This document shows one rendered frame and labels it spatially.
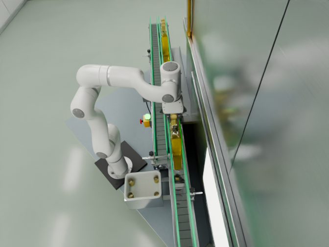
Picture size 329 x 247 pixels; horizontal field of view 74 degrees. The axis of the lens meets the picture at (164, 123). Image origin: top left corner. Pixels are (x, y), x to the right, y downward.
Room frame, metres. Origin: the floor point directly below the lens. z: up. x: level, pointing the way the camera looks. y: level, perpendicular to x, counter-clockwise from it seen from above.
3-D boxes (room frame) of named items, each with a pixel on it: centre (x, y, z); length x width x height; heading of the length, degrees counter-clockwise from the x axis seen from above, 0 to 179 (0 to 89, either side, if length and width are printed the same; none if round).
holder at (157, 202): (0.56, 0.15, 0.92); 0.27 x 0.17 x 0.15; 88
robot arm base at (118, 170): (0.83, 0.38, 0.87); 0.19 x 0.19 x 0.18
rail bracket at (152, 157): (0.68, 0.07, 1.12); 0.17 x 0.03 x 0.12; 88
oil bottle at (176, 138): (0.74, -0.06, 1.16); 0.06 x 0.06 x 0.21; 88
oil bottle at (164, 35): (1.85, -0.09, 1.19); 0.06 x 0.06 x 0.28; 88
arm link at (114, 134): (0.86, 0.37, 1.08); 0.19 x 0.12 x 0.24; 167
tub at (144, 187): (0.56, 0.18, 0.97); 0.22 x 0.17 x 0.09; 88
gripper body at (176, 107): (0.73, -0.05, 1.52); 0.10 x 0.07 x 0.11; 84
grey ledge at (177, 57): (1.45, -0.18, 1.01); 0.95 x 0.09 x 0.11; 178
